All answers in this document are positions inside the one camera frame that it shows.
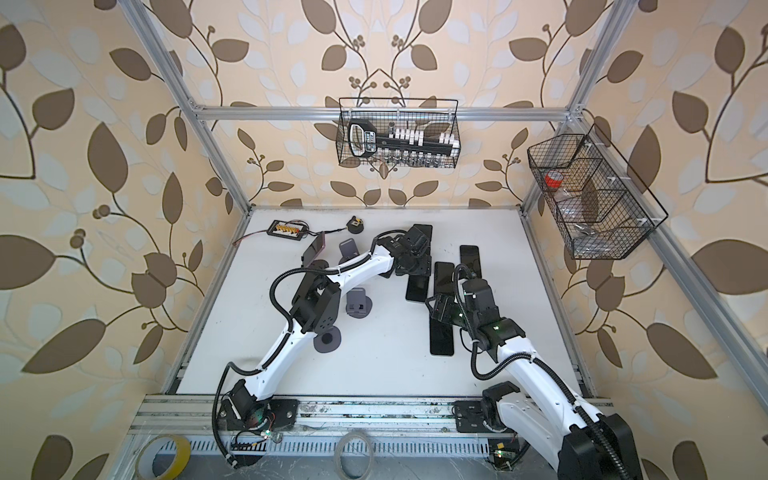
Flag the black phone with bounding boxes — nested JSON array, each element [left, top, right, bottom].
[[405, 275, 430, 303], [460, 245, 482, 277], [429, 320, 455, 356], [433, 261, 455, 296]]

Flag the grey round stand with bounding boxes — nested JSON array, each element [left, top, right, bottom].
[[345, 287, 373, 319]]

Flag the black round stand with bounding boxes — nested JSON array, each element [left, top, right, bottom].
[[309, 259, 329, 270]]

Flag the dark round stand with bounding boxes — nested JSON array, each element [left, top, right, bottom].
[[313, 327, 342, 354]]

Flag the purple round phone stand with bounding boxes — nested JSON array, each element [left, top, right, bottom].
[[339, 238, 359, 264]]

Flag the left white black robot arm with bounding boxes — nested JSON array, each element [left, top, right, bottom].
[[211, 224, 432, 427]]

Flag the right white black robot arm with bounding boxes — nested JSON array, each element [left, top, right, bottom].
[[429, 264, 643, 479]]

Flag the black rear phone stand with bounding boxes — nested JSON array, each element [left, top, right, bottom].
[[413, 224, 433, 243]]

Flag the black yellow round connector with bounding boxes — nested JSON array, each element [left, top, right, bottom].
[[346, 216, 364, 235]]

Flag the black power adapter board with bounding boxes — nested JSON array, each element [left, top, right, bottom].
[[266, 220, 309, 241]]

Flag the black tool in basket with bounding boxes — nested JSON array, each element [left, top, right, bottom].
[[343, 119, 461, 158]]

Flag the yellow tape roll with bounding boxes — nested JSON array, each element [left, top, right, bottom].
[[134, 435, 191, 480]]

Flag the black red cable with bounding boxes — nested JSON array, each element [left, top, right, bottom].
[[232, 225, 349, 247]]

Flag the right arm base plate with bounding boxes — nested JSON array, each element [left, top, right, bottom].
[[452, 399, 493, 434]]

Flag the black wire basket rear wall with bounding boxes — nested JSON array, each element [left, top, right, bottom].
[[335, 96, 462, 169]]

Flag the black wire basket wall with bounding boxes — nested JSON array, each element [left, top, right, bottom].
[[335, 96, 462, 169], [527, 125, 668, 260]]

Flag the grey tape ring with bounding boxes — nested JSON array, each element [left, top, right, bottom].
[[333, 431, 376, 480]]

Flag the black wire basket right wall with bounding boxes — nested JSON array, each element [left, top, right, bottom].
[[527, 125, 668, 260]]

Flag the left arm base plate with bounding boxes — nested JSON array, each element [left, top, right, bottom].
[[213, 396, 299, 432]]

